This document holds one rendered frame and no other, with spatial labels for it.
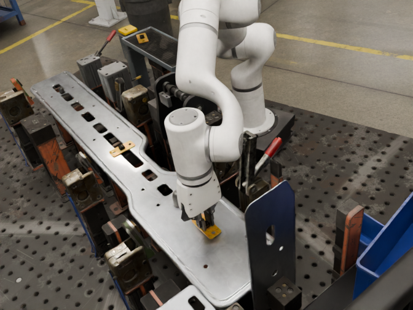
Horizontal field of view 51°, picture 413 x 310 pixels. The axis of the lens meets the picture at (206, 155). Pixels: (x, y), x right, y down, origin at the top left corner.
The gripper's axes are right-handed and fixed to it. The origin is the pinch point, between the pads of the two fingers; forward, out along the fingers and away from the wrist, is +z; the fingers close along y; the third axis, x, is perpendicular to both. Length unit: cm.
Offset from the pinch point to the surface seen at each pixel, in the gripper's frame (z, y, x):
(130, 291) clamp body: 11.1, 23.3, -2.9
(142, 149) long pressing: 3.4, -4.8, -41.0
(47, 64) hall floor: 104, -51, -359
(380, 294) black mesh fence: -51, 17, 56
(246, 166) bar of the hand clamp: -8.4, -14.8, -0.1
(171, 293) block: 5.8, 16.8, 7.8
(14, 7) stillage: 81, -68, -492
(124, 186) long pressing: 4.1, 8.0, -30.4
